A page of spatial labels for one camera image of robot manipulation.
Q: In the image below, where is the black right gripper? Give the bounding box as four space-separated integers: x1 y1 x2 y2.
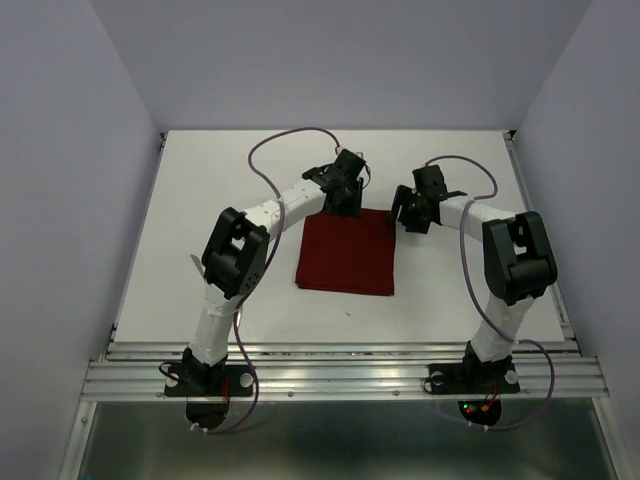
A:
383 184 429 233

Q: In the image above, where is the dark red cloth napkin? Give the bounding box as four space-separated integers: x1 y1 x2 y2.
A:
295 209 396 296

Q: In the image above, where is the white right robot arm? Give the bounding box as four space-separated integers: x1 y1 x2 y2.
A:
389 164 558 390

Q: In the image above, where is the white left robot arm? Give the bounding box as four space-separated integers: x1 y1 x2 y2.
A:
182 148 370 394

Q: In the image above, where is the silver metal spoon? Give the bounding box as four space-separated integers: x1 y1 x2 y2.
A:
234 307 243 330

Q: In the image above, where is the aluminium right side rail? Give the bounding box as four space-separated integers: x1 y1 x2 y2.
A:
503 130 581 354

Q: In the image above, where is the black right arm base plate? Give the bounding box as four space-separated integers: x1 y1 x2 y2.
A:
423 361 520 397

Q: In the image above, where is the aluminium front frame rail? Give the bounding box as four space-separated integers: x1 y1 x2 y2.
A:
81 339 609 402

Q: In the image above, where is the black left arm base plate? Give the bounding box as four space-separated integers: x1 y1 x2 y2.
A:
158 362 254 398

